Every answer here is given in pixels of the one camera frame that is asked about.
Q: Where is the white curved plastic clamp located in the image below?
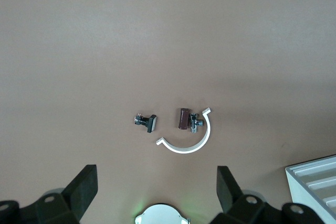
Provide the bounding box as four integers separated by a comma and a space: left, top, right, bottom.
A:
155, 107, 212, 154

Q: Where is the small black switch part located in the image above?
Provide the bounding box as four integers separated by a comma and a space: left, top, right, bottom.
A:
133, 113, 158, 134

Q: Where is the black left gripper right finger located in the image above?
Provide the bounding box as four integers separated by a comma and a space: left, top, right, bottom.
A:
211, 165, 281, 224

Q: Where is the chrome valve brown handle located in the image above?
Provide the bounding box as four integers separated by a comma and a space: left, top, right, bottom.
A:
177, 107, 205, 133

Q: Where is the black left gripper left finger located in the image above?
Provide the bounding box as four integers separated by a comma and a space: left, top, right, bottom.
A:
36, 164, 99, 224

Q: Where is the white plastic bin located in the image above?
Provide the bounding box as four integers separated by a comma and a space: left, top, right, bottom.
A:
321, 197, 336, 217

